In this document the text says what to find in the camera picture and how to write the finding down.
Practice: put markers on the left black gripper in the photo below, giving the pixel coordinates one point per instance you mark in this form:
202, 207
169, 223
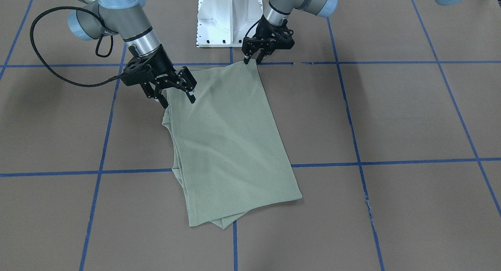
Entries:
270, 29

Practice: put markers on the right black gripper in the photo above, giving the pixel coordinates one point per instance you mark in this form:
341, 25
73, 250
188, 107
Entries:
159, 63

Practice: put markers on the olive green long-sleeve shirt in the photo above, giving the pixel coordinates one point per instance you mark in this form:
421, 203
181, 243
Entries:
228, 154

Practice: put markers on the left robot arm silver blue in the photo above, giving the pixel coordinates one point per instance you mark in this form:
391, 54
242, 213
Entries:
277, 10

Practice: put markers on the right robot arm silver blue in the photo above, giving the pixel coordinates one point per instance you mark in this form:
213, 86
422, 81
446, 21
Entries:
124, 18

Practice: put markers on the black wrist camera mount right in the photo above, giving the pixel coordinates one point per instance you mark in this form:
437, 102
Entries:
137, 71

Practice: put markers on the white central pedestal column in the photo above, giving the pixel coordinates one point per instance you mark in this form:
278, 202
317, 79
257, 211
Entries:
225, 23

